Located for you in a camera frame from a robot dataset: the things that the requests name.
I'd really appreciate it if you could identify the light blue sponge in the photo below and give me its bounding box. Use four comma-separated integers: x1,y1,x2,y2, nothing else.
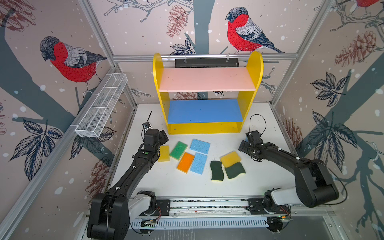
190,139,211,155
190,153,208,175

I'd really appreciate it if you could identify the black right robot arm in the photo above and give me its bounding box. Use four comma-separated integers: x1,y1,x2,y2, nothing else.
239,131,340,212

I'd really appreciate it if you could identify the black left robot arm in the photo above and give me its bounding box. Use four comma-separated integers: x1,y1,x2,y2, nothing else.
87,129,169,240

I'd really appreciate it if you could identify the yellow shelf unit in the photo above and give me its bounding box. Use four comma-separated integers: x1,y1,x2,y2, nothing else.
153,52,264,135

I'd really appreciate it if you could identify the black bar behind shelf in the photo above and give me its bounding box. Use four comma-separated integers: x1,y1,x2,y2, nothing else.
175,59,240,68

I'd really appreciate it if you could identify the green topped sponge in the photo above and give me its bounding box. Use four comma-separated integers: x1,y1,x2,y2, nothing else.
170,142,188,161

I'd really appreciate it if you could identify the yellow sponge on scourers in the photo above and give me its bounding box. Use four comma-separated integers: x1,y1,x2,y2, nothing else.
220,151,241,168

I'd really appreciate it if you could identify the dark green wavy scourer right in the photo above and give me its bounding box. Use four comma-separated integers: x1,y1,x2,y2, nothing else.
225,163,246,179

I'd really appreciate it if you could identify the dark green wavy scourer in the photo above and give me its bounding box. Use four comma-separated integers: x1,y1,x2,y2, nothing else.
225,163,246,179
210,161,224,182

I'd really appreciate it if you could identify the orange topped sponge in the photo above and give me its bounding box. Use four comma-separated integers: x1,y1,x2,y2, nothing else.
177,153,195,174

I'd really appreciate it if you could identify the dark green wavy scourer left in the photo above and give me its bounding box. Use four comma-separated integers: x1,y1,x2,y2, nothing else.
210,161,224,182

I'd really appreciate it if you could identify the white wire mesh basket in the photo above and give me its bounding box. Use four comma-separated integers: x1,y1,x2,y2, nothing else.
75,73,128,138

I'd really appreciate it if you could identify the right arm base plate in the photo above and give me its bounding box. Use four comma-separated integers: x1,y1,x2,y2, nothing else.
246,199,291,215

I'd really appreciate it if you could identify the aluminium front rail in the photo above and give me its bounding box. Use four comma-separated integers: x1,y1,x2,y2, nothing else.
137,198,336,219

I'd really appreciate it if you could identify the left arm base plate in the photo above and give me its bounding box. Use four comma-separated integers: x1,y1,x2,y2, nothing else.
139,200,171,218

